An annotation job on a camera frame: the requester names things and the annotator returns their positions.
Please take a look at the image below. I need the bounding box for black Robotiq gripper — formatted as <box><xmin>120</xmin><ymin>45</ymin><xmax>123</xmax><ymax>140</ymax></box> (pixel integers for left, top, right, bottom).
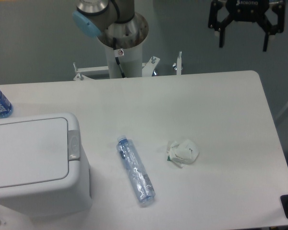
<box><xmin>208</xmin><ymin>0</ymin><xmax>286</xmax><ymax>52</ymax></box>

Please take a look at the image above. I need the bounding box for white trash can lid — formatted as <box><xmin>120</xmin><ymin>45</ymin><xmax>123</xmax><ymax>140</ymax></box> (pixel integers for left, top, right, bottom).
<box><xmin>0</xmin><ymin>114</ymin><xmax>80</xmax><ymax>188</ymax></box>

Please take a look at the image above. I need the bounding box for white trash can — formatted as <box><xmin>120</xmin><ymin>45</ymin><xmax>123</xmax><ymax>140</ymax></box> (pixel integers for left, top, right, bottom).
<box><xmin>0</xmin><ymin>113</ymin><xmax>92</xmax><ymax>217</ymax></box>

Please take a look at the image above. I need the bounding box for crumpled white paper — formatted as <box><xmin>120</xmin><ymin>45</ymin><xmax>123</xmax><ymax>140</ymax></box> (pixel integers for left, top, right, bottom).
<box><xmin>166</xmin><ymin>139</ymin><xmax>200</xmax><ymax>168</ymax></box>

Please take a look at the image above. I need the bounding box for empty clear plastic bottle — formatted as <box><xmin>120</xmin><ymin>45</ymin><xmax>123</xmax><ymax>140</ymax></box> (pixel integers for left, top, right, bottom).
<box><xmin>116</xmin><ymin>135</ymin><xmax>156</xmax><ymax>207</ymax></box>

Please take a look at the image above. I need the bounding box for black cable on pedestal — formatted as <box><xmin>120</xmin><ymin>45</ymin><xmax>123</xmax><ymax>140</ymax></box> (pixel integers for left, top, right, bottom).
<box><xmin>112</xmin><ymin>37</ymin><xmax>127</xmax><ymax>79</ymax></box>

